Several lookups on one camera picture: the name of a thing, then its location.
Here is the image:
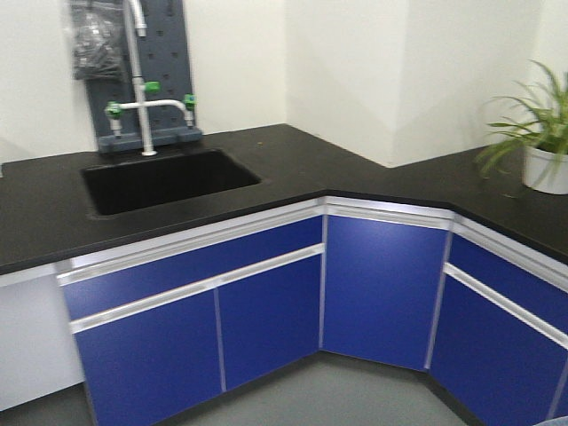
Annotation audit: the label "black lab sink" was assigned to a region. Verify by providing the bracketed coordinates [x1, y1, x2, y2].
[81, 150, 262, 216]

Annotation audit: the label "blue lab cabinet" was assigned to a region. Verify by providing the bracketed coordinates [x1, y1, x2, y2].
[58, 198, 567, 425]

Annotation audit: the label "grey pegboard drying rack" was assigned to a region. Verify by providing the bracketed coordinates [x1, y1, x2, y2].
[84, 1, 197, 154]

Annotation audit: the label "white lab faucet green knobs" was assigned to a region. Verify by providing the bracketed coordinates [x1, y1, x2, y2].
[105, 1, 202, 156]

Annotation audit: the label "bag of black parts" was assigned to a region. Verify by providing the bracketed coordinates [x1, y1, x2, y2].
[68, 1, 125, 82]

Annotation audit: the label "green potted plant white pot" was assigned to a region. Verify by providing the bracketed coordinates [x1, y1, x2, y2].
[475, 60, 567, 195]

